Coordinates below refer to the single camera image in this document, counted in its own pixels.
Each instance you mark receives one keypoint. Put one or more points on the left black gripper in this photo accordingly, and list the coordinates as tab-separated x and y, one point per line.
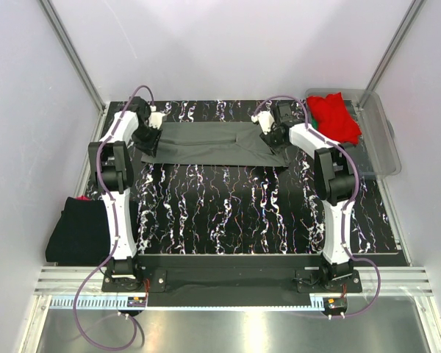
149	147

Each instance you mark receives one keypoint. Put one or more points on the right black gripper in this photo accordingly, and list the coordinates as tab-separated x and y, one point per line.
275	149

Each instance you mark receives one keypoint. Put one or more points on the grey t shirt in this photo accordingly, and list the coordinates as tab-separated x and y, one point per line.
214	143

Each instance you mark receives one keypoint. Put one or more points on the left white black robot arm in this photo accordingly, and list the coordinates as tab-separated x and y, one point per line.
112	173

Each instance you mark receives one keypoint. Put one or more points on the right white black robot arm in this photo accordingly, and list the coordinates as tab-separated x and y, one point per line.
336	181

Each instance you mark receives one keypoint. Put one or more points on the green t shirt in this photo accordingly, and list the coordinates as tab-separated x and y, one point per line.
315	123

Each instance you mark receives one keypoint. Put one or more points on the red t shirt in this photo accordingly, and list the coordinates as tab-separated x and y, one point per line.
333	119

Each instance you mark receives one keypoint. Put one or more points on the black marble pattern mat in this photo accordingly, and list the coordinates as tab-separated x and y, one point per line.
224	210

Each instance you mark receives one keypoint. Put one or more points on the pink folded t shirt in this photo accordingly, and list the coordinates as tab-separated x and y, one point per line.
83	198

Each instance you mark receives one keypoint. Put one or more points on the clear plastic bin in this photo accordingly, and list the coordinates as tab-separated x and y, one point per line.
376	156

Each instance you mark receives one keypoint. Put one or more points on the black folded t shirt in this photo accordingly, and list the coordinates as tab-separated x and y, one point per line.
81	237

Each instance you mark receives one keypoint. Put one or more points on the left small connector board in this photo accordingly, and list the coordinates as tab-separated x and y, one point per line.
136	301

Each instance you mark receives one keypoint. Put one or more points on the small connector board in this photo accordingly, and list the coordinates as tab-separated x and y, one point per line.
335	307
136	301

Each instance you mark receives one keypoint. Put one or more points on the right small connector board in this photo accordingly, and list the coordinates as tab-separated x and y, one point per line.
335	307

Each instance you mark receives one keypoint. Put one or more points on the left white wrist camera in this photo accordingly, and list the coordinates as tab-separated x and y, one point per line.
156	120

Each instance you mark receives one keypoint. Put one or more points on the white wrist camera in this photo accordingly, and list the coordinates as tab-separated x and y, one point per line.
265	119
156	120

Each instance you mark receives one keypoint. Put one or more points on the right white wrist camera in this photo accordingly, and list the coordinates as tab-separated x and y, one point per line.
265	119

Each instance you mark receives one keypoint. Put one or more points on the left aluminium frame post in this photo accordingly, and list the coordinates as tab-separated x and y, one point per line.
68	47

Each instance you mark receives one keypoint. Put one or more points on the aluminium frame post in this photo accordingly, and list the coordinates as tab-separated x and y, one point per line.
68	47
403	29

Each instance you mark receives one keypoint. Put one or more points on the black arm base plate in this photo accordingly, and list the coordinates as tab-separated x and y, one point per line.
289	294

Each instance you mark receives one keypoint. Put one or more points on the right white cable duct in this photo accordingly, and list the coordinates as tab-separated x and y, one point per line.
317	302

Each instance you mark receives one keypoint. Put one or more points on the white cable duct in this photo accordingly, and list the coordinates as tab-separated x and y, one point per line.
317	302
91	302

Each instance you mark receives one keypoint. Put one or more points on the front aluminium rail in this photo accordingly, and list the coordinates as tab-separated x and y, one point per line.
391	281

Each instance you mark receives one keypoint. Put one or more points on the left white cable duct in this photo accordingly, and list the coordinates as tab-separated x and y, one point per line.
91	302

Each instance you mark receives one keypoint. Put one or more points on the right aluminium frame post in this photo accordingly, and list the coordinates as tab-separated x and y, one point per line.
403	29

